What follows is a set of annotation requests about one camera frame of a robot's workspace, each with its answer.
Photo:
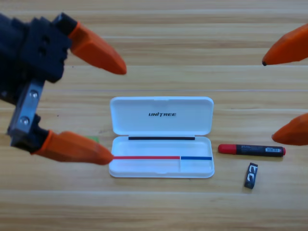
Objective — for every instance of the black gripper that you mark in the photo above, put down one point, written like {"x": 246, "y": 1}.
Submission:
{"x": 41, "y": 48}

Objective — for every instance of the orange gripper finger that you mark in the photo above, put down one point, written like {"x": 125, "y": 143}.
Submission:
{"x": 72, "y": 149}
{"x": 292, "y": 132}
{"x": 286, "y": 48}

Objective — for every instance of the green translucent highlighter pen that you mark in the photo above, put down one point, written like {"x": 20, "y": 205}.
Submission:
{"x": 93, "y": 139}

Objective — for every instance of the red and black marker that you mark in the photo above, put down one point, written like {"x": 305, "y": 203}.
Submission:
{"x": 252, "y": 150}

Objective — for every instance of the black eraser with white print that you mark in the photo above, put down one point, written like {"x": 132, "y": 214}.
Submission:
{"x": 251, "y": 175}

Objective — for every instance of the white plastic pencil case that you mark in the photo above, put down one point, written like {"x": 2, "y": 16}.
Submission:
{"x": 134, "y": 120}

